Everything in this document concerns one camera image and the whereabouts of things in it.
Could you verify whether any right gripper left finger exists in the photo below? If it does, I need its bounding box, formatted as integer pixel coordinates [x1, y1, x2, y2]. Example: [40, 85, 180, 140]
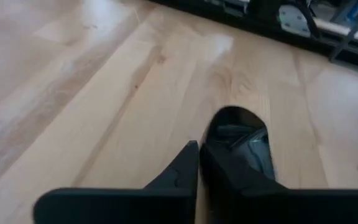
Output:
[32, 139, 200, 224]

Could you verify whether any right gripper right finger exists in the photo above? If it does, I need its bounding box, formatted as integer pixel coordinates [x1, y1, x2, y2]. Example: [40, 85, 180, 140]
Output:
[200, 144, 358, 224]

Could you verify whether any black oval mini plate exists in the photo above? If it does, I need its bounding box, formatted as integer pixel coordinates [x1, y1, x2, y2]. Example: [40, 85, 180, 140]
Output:
[201, 105, 276, 183]

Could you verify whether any grey metal strut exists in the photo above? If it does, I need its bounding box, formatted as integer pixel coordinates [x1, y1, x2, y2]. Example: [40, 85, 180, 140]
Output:
[328, 0, 358, 68]

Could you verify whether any white bar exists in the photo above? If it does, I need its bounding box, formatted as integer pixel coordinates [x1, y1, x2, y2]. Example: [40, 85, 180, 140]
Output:
[312, 17, 358, 47]

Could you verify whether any black aluminium table frame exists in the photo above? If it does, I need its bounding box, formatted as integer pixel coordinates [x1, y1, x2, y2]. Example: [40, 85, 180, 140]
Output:
[152, 0, 358, 75]

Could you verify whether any silver metal bracket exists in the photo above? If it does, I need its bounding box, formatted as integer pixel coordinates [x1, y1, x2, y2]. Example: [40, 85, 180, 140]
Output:
[277, 4, 313, 39]

